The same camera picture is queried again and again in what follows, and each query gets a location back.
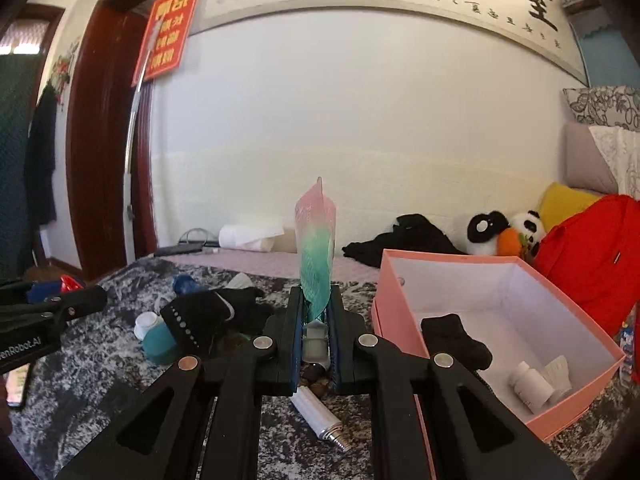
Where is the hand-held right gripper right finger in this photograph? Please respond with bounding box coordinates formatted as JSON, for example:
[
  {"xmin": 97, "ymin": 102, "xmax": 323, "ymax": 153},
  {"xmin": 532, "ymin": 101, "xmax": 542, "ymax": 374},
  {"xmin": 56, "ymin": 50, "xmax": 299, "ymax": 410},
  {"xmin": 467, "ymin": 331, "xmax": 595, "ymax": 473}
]
[{"xmin": 327, "ymin": 285, "xmax": 576, "ymax": 480}]

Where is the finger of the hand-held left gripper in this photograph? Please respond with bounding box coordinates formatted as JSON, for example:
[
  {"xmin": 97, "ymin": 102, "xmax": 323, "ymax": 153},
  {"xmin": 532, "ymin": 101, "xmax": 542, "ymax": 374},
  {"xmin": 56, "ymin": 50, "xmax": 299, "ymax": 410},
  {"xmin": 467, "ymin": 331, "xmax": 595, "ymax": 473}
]
[{"xmin": 30, "ymin": 285, "xmax": 108, "ymax": 333}]

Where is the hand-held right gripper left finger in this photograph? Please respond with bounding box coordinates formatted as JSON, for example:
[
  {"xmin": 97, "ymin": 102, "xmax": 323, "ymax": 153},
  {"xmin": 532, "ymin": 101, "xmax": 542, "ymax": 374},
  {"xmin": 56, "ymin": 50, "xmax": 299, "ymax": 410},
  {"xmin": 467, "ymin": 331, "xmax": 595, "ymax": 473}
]
[{"xmin": 55, "ymin": 286, "xmax": 304, "ymax": 480}]

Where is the pink green sachet packet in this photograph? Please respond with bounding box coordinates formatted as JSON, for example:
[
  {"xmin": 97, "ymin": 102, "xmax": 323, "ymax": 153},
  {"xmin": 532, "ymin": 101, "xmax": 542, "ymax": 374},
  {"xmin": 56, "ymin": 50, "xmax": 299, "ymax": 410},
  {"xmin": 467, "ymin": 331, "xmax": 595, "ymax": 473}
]
[{"xmin": 294, "ymin": 176, "xmax": 337, "ymax": 363}]

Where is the pink cardboard box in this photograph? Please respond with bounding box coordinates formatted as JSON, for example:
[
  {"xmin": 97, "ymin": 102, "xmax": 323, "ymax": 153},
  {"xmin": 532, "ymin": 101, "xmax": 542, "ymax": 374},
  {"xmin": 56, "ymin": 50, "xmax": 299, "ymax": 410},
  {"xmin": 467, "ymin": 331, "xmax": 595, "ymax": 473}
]
[{"xmin": 371, "ymin": 249, "xmax": 627, "ymax": 442}]

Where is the grey marbled desktop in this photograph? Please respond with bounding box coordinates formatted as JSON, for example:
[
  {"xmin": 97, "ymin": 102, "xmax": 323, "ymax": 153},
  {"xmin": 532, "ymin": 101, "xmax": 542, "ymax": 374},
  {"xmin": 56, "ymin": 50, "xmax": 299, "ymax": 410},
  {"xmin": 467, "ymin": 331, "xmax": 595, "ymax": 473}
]
[{"xmin": 10, "ymin": 260, "xmax": 640, "ymax": 480}]

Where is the small brown bottle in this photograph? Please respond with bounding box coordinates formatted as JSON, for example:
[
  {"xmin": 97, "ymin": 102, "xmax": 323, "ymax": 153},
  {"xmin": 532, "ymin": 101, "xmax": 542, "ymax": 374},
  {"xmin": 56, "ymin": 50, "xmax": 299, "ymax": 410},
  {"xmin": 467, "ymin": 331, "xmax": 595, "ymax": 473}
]
[{"xmin": 300, "ymin": 362, "xmax": 334, "ymax": 396}]

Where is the blue cloth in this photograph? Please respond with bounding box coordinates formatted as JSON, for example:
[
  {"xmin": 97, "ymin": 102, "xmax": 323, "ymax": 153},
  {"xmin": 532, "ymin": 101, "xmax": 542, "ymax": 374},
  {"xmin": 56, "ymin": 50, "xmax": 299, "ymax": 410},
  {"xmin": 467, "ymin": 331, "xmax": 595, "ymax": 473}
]
[{"xmin": 27, "ymin": 281, "xmax": 63, "ymax": 304}]

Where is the white and silver tube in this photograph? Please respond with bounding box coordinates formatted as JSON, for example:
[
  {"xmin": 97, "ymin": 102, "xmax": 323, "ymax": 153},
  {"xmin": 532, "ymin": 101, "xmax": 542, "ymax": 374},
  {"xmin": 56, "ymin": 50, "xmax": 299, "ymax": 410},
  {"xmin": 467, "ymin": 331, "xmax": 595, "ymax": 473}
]
[{"xmin": 291, "ymin": 385, "xmax": 352, "ymax": 453}]

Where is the small white jar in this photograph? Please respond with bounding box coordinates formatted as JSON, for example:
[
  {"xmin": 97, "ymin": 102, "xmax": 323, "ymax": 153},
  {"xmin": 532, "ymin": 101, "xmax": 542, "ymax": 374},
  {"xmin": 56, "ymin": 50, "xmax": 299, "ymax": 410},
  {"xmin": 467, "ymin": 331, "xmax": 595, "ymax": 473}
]
[{"xmin": 134, "ymin": 311, "xmax": 164, "ymax": 341}]

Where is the white shuttlecock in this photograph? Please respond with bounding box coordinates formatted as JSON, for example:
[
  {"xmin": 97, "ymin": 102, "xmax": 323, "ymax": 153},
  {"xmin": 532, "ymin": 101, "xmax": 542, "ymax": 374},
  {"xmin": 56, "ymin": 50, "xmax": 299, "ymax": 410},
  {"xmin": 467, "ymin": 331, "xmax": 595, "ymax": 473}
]
[
  {"xmin": 540, "ymin": 355, "xmax": 573, "ymax": 392},
  {"xmin": 222, "ymin": 272, "xmax": 257, "ymax": 291}
]

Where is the teal bottle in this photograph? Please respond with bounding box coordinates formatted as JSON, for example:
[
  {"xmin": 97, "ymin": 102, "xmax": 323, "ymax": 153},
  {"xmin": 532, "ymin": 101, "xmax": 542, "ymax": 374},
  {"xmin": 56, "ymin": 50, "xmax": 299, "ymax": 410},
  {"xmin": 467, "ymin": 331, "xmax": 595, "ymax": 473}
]
[{"xmin": 142, "ymin": 324, "xmax": 179, "ymax": 366}]

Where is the black glove with studs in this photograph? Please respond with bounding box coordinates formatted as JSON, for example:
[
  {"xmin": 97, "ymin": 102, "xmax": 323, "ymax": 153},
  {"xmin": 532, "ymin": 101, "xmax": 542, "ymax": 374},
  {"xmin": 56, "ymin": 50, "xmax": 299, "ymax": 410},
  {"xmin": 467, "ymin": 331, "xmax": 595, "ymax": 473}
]
[{"xmin": 160, "ymin": 287, "xmax": 275, "ymax": 356}]

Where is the blue bottle cap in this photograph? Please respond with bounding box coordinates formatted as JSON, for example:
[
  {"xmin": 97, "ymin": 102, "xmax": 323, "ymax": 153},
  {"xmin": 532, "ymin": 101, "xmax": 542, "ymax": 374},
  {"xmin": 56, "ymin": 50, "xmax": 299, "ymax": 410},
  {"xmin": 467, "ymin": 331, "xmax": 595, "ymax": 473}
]
[{"xmin": 172, "ymin": 275, "xmax": 207, "ymax": 297}]

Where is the black tablet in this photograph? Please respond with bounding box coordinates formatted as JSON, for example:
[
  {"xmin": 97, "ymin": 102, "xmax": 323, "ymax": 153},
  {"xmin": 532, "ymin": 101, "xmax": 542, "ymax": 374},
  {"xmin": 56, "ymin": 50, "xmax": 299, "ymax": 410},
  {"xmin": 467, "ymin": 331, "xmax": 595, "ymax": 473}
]
[{"xmin": 152, "ymin": 242, "xmax": 207, "ymax": 259}]

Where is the black sock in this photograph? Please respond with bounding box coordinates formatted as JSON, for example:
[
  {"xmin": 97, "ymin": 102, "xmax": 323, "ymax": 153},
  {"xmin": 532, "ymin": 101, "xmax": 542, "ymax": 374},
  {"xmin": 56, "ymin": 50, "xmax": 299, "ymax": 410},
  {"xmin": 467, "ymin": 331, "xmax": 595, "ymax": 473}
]
[{"xmin": 421, "ymin": 313, "xmax": 493, "ymax": 372}]

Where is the toilet paper roll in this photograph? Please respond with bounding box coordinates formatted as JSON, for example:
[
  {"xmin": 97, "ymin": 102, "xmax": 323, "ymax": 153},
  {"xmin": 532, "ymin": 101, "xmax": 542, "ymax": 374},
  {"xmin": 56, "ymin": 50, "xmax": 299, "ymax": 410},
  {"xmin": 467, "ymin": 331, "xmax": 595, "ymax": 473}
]
[{"xmin": 218, "ymin": 223, "xmax": 285, "ymax": 252}]

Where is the black cloth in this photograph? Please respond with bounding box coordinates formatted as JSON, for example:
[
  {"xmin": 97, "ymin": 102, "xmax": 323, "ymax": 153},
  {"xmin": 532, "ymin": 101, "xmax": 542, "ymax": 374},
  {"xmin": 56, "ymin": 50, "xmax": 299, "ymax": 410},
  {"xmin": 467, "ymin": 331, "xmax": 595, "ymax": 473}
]
[{"xmin": 342, "ymin": 213, "xmax": 467, "ymax": 269}]

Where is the hanging black coat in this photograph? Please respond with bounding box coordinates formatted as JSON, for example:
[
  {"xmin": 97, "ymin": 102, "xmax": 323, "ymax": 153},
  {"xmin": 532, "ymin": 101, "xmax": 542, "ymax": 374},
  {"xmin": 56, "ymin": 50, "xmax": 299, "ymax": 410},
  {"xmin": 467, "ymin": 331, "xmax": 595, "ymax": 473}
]
[{"xmin": 24, "ymin": 82, "xmax": 59, "ymax": 226}]

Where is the dark green curtain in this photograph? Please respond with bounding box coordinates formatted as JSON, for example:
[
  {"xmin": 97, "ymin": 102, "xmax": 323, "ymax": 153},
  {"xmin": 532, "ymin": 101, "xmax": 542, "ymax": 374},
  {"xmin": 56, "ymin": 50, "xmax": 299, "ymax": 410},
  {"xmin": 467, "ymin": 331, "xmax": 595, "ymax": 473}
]
[{"xmin": 0, "ymin": 52, "xmax": 47, "ymax": 281}]

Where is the silver metal pole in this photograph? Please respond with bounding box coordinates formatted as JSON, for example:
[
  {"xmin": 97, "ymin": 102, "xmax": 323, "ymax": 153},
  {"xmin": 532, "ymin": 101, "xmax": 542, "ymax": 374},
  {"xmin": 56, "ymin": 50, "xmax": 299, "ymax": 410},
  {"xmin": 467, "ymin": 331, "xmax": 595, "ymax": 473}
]
[{"xmin": 125, "ymin": 10, "xmax": 169, "ymax": 222}]

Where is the panda plush toy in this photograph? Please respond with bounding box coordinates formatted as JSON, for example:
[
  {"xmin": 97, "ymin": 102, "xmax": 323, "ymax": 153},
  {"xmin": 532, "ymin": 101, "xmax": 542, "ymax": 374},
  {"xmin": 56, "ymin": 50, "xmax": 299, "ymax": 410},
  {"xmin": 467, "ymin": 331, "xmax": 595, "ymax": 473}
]
[{"xmin": 466, "ymin": 211, "xmax": 511, "ymax": 256}]

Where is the white plastic bottle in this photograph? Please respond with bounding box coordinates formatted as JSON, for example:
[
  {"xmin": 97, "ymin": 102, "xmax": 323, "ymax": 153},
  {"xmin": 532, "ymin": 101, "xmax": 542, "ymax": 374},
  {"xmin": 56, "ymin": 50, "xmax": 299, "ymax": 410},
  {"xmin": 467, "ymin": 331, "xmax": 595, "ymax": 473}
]
[{"xmin": 509, "ymin": 361, "xmax": 555, "ymax": 409}]

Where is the panda plush with orange carrot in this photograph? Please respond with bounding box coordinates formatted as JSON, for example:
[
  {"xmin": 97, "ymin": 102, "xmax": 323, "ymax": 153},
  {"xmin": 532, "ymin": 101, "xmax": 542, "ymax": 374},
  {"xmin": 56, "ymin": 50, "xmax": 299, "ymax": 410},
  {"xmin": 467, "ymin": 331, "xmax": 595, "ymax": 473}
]
[{"xmin": 497, "ymin": 210, "xmax": 549, "ymax": 262}]

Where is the yellow pillow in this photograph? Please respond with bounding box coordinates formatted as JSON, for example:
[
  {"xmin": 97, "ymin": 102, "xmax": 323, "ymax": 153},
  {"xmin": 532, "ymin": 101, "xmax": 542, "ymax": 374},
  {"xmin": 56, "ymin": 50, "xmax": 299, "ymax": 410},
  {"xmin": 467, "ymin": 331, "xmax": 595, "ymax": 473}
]
[{"xmin": 537, "ymin": 182, "xmax": 602, "ymax": 234}]

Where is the red jacket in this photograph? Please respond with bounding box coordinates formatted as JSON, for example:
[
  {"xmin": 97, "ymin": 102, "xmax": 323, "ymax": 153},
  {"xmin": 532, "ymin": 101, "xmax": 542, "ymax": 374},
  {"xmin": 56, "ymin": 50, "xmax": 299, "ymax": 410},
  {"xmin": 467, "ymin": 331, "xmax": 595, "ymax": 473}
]
[{"xmin": 531, "ymin": 194, "xmax": 640, "ymax": 337}]

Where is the colourful packet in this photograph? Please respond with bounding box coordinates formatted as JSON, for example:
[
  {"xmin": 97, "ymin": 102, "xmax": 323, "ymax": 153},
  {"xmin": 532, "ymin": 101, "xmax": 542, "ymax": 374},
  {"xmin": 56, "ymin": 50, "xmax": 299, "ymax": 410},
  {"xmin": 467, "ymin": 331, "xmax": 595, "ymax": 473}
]
[{"xmin": 620, "ymin": 302, "xmax": 640, "ymax": 387}]

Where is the grey headboard cushion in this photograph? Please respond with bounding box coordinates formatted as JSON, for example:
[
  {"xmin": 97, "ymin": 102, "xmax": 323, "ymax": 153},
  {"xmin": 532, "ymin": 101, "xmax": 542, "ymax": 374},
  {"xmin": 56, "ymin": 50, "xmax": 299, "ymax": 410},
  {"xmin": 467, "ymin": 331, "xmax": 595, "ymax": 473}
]
[{"xmin": 565, "ymin": 122, "xmax": 621, "ymax": 196}]

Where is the white lace cloth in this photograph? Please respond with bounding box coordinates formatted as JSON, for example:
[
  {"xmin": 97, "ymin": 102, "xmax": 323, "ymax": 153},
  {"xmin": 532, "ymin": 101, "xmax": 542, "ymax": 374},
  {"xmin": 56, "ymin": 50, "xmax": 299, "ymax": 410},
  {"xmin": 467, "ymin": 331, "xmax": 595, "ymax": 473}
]
[{"xmin": 589, "ymin": 125, "xmax": 640, "ymax": 202}]

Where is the floral pillow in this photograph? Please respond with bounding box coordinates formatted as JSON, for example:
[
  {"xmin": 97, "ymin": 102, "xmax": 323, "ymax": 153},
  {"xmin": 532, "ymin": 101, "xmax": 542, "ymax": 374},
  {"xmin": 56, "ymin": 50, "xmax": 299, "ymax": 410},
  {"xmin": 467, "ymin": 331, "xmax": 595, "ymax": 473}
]
[{"xmin": 562, "ymin": 85, "xmax": 640, "ymax": 132}]

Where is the blue curtain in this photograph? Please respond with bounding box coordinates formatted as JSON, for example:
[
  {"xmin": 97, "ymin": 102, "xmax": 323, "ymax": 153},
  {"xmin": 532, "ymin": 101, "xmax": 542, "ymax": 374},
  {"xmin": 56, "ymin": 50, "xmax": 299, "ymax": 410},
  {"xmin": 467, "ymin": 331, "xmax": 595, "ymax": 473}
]
[{"xmin": 570, "ymin": 10, "xmax": 640, "ymax": 92}]

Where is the grey cable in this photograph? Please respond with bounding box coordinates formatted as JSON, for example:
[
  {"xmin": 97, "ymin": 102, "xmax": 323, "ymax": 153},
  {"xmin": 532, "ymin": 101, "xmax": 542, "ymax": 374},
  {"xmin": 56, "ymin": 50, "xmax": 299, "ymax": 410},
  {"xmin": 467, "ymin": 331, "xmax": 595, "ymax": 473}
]
[{"xmin": 177, "ymin": 228, "xmax": 222, "ymax": 249}]

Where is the dark red door frame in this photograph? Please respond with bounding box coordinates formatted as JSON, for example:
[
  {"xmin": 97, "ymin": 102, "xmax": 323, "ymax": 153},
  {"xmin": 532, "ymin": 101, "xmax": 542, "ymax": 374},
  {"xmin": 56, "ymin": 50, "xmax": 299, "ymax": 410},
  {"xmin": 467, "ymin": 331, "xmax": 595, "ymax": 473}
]
[{"xmin": 65, "ymin": 0, "xmax": 187, "ymax": 281}]

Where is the red wall poster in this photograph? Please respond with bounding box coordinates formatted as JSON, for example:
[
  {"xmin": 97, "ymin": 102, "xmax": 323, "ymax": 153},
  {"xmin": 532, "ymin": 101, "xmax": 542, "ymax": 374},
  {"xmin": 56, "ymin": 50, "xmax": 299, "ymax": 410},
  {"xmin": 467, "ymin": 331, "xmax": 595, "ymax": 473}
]
[{"xmin": 131, "ymin": 0, "xmax": 204, "ymax": 88}]

